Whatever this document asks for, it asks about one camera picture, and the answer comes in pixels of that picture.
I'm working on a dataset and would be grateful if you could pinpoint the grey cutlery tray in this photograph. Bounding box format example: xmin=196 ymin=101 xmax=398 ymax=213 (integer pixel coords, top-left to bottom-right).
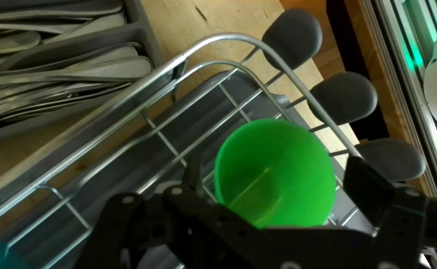
xmin=0 ymin=0 xmax=157 ymax=146

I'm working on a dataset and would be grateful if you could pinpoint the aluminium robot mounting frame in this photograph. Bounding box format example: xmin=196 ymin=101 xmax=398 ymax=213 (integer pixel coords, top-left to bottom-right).
xmin=367 ymin=0 xmax=437 ymax=198

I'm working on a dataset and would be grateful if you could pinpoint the green plastic cup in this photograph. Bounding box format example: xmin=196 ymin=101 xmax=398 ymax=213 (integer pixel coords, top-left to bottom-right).
xmin=213 ymin=116 xmax=340 ymax=230

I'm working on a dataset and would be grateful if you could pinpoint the large steel spoon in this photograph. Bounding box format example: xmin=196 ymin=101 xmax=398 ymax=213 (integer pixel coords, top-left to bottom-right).
xmin=0 ymin=52 xmax=154 ymax=94

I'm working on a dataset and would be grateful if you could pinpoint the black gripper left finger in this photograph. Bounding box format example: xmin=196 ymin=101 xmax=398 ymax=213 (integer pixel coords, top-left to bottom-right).
xmin=165 ymin=152 xmax=261 ymax=236

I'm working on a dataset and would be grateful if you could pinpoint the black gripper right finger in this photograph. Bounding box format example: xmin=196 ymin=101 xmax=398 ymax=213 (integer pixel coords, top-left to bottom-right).
xmin=343 ymin=155 xmax=431 ymax=242

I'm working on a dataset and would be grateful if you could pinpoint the steel knife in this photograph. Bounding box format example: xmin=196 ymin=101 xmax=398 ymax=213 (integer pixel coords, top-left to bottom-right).
xmin=0 ymin=0 xmax=126 ymax=27

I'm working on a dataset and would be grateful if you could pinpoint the steel fork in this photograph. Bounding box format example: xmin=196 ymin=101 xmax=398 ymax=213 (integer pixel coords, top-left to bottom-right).
xmin=0 ymin=80 xmax=133 ymax=131

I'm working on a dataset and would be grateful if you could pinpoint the steel dish drying rack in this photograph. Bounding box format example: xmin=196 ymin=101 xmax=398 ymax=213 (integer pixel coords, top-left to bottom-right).
xmin=0 ymin=6 xmax=430 ymax=269

